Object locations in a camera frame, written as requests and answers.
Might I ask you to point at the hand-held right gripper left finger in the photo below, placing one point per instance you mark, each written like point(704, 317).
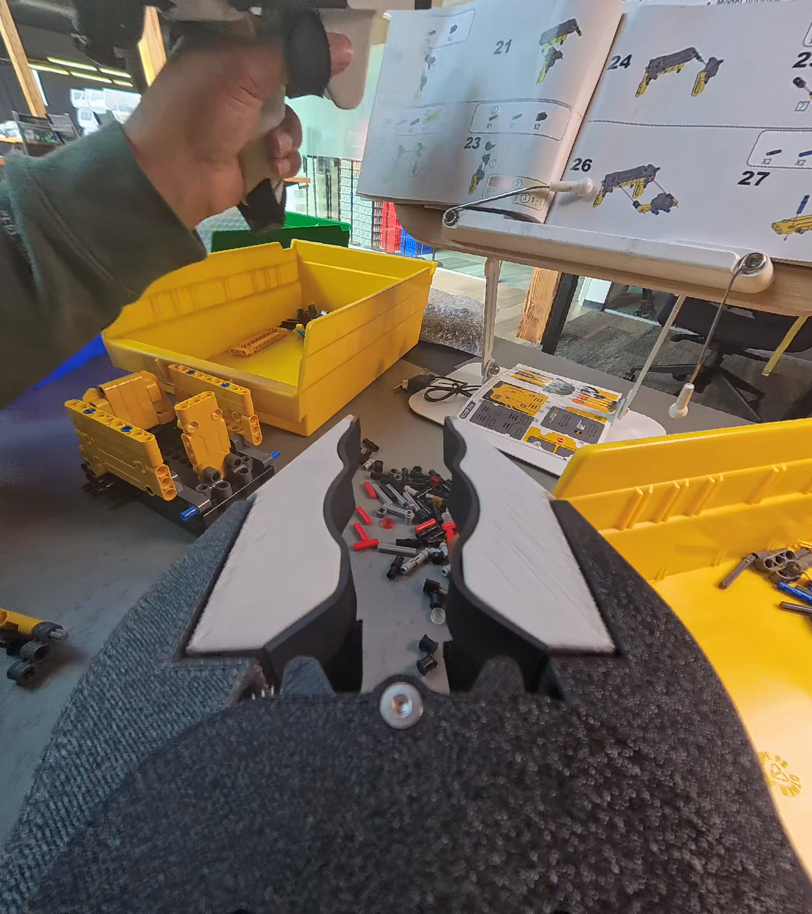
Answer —
point(270, 571)

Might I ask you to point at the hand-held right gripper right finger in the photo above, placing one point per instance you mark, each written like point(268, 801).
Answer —
point(527, 571)

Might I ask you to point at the yellow divided parts bin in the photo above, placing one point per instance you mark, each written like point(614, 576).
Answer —
point(734, 500)

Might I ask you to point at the heap of grey blue lego parts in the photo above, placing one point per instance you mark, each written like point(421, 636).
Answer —
point(806, 593)

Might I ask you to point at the lego instruction booklet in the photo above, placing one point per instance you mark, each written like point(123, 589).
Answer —
point(663, 107)

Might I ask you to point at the person's left forearm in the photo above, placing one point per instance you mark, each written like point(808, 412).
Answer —
point(41, 271)

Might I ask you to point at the pile of small lego pieces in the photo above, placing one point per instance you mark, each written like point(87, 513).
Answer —
point(406, 514)

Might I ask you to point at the lego sticker sheet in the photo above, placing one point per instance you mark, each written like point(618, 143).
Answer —
point(541, 421)

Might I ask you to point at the yellow lego robot model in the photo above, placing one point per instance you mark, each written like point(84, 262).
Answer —
point(134, 443)

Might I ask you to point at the orange lego beam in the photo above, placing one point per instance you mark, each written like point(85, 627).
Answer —
point(259, 343)

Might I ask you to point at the black lego parts cluster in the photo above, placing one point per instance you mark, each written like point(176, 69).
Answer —
point(302, 318)

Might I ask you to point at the person's left hand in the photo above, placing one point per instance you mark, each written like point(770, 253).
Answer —
point(198, 128)

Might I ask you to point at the stack of coloured crates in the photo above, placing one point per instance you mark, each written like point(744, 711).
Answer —
point(370, 214)

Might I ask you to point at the green plastic bin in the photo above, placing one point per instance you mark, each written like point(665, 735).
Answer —
point(284, 232)

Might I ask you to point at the yellow plastic bin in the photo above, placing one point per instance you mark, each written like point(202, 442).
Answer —
point(363, 335)

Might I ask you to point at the small bubble wrap piece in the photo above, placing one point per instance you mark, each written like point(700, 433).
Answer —
point(452, 321)

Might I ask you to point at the blue plastic bin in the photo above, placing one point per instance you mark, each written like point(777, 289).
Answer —
point(70, 364)

